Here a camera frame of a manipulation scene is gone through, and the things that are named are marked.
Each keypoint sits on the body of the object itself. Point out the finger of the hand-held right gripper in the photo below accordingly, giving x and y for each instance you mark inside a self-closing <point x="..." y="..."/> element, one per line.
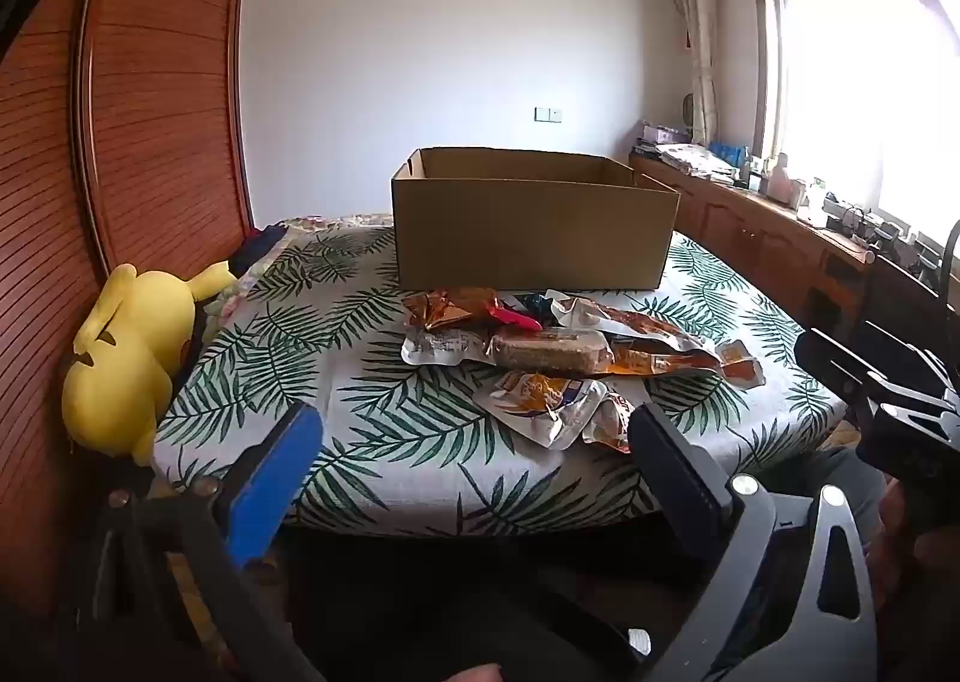
<point x="840" y="359"/>
<point x="907" y="438"/>

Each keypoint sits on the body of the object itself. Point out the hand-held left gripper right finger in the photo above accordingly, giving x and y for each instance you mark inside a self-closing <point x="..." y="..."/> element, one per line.
<point x="675" y="461"/>

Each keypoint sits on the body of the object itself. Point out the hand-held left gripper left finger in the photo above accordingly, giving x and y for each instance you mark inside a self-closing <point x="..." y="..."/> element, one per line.
<point x="274" y="479"/>

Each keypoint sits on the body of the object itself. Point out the crinkled orange silver packet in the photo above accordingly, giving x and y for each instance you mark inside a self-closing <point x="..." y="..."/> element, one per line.
<point x="611" y="423"/>

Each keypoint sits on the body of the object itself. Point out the small orange snack packet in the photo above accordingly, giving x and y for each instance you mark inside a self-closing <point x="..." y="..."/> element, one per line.
<point x="742" y="371"/>

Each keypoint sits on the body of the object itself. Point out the long brown snack packet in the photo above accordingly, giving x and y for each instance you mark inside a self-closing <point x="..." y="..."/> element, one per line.
<point x="645" y="335"/>

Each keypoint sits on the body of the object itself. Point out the white orange snack packet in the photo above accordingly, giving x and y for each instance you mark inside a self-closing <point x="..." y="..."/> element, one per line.
<point x="536" y="397"/>

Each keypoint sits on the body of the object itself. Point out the brown bread packet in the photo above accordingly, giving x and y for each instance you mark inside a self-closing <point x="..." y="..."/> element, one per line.
<point x="551" y="352"/>

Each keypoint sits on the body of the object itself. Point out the blue snack packet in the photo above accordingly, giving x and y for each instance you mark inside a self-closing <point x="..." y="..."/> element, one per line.
<point x="536" y="303"/>

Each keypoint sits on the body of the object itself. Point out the silver white packet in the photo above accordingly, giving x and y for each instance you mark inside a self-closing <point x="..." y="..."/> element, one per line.
<point x="442" y="348"/>

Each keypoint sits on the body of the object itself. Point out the red snack packet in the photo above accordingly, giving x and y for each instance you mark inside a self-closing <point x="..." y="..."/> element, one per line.
<point x="511" y="316"/>

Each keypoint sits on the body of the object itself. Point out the orange brown foil packet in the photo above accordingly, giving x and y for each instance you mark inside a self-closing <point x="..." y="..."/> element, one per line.
<point x="450" y="307"/>

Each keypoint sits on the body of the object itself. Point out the brown cardboard box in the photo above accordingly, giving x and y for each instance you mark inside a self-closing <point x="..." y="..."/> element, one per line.
<point x="525" y="232"/>

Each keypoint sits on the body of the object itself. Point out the leaf print blanket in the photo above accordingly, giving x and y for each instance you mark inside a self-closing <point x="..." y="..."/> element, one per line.
<point x="360" y="389"/>

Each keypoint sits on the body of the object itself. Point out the desk electronics clutter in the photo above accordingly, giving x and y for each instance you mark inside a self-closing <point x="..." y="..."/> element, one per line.
<point x="862" y="224"/>

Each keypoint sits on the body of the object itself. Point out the clear plastic bottle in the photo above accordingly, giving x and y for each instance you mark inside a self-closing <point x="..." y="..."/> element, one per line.
<point x="814" y="206"/>

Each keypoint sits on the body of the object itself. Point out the wooden side cabinet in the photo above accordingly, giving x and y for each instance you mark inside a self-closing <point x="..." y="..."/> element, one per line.
<point x="735" y="224"/>

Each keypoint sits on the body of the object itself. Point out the pink kettle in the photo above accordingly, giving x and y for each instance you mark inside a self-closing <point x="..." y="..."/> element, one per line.
<point x="784" y="183"/>

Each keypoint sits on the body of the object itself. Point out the yellow plush toy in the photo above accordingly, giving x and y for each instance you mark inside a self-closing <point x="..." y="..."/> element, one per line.
<point x="127" y="352"/>

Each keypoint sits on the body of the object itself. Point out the person's dark trousers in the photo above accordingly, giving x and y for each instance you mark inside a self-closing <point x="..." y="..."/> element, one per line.
<point x="450" y="599"/>

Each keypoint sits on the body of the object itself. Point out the dark clothing pile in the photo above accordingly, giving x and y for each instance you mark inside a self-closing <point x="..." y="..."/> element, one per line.
<point x="255" y="248"/>

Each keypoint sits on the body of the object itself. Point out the blue bottles pack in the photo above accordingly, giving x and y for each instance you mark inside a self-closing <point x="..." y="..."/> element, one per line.
<point x="727" y="151"/>

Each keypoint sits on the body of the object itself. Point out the printed cloth stack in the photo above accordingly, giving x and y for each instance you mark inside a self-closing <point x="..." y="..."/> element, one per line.
<point x="694" y="161"/>

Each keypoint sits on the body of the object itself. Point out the wooden framed window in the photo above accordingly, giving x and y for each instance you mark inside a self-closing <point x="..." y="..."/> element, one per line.
<point x="847" y="90"/>

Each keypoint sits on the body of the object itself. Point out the purple box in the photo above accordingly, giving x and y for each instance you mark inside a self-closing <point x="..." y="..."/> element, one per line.
<point x="664" y="132"/>

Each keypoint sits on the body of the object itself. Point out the small round fan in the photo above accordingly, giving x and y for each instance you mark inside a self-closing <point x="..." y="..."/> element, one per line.
<point x="688" y="110"/>

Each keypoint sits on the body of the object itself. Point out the patterned beige curtain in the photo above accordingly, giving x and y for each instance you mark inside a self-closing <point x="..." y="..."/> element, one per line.
<point x="694" y="37"/>

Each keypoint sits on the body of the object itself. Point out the wooden headboard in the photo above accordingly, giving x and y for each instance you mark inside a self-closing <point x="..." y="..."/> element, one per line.
<point x="150" y="90"/>

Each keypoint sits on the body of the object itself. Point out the white wall switch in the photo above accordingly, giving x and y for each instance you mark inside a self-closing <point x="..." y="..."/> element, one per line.
<point x="549" y="114"/>

